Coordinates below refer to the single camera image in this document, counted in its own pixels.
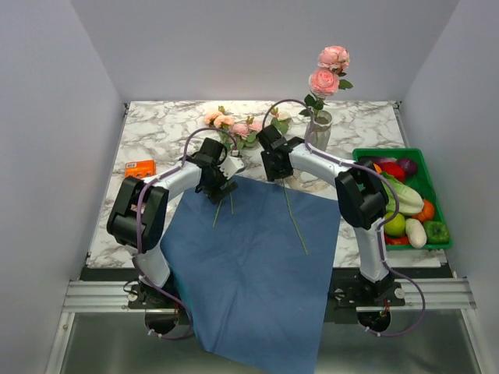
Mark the small white flower sprig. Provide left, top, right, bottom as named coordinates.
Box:
left=271, top=107, right=309, bottom=256

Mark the pink flower bouquet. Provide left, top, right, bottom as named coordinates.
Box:
left=203, top=105, right=264, bottom=228

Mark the blue wrapping paper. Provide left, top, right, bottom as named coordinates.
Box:
left=161, top=177, right=341, bottom=373

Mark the single green flower stem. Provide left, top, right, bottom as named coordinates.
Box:
left=299, top=67, right=353, bottom=118

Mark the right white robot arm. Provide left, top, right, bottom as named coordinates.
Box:
left=257, top=125, right=396, bottom=305

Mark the white ceramic vase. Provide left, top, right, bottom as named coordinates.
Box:
left=304, top=109, right=333, bottom=151

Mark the orange packet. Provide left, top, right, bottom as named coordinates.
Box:
left=125, top=160, right=156, bottom=179

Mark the red pepper toy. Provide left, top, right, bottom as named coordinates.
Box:
left=380, top=162, right=406, bottom=182

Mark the purple onion toy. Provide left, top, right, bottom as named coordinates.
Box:
left=395, top=157, right=419, bottom=177

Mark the green apple toy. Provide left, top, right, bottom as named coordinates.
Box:
left=384, top=213, right=405, bottom=238

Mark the green lettuce toy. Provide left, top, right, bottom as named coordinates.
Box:
left=381, top=171, right=424, bottom=216

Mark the green plastic basket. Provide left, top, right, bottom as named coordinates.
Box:
left=353, top=148, right=452, bottom=251

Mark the red chili toy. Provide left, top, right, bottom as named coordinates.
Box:
left=384, top=235, right=410, bottom=245

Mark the orange pumpkin toy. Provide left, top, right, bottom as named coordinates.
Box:
left=413, top=199, right=435, bottom=223

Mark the white radish toy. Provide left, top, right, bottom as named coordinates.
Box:
left=405, top=218, right=427, bottom=249

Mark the green pepper toy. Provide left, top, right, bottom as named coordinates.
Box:
left=423, top=221, right=450, bottom=245

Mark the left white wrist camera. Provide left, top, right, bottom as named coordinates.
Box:
left=218, top=156, right=246, bottom=180

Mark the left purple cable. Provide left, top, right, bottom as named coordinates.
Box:
left=132, top=126, right=239, bottom=340

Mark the aluminium rail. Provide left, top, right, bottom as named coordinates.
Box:
left=47, top=278, right=483, bottom=373

